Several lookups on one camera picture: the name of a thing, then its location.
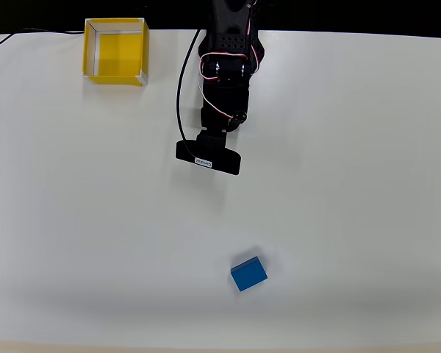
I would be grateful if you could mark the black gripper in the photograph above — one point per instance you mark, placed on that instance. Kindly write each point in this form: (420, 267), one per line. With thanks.
(217, 118)

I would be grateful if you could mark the blue block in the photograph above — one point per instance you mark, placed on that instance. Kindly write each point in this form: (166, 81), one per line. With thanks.
(249, 275)

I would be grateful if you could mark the yellow open box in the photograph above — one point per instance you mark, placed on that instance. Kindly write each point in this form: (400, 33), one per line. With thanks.
(119, 46)

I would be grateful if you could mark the black webcam bar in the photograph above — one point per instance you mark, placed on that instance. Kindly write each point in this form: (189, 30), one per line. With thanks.
(209, 154)

